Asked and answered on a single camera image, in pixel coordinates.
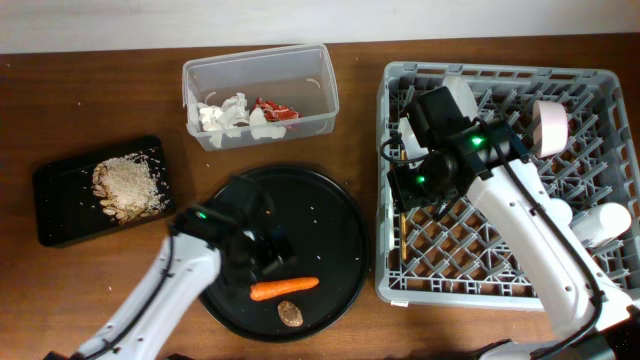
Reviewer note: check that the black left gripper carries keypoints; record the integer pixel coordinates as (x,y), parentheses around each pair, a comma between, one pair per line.
(270,250)

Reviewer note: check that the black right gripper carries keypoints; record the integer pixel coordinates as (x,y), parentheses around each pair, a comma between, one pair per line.
(400,181)

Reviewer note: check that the white plastic fork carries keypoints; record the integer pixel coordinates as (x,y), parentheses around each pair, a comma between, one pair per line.
(411,146)

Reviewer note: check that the grey bowl with food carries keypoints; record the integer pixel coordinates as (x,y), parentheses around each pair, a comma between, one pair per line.
(462,95)

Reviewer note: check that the orange carrot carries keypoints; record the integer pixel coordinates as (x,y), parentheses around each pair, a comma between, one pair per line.
(268,290)

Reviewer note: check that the wooden chopstick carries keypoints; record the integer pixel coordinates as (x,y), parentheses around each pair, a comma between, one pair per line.
(403,223)

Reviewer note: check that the pink bowl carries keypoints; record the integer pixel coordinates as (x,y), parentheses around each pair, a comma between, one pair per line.
(551,128)

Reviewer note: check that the small white tissue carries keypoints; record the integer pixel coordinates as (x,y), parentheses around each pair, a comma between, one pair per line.
(260,127)

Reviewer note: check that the brown nut shell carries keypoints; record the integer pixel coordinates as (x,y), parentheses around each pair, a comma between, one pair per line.
(290,314)

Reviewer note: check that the red snack wrapper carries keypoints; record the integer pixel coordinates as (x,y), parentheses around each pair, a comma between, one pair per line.
(274,112)

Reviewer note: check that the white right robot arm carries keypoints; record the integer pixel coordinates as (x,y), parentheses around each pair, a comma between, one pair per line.
(591,316)

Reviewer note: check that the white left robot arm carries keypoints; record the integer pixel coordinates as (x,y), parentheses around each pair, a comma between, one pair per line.
(183,269)

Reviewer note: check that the grey dishwasher rack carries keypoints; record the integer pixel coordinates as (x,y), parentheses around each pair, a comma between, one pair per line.
(461,260)

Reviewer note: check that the clear plastic waste bin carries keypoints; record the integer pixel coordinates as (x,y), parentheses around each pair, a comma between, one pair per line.
(300,77)

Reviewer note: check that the round black tray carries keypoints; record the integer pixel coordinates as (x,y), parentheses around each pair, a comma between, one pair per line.
(330,242)

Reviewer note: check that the rice and nut shell pile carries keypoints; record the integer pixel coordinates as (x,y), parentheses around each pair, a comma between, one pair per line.
(129,188)

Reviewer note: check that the white cup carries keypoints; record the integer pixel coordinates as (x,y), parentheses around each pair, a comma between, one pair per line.
(560,212)
(601,224)

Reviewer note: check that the black rectangular bin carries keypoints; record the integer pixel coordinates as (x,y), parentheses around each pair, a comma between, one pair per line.
(67,209)

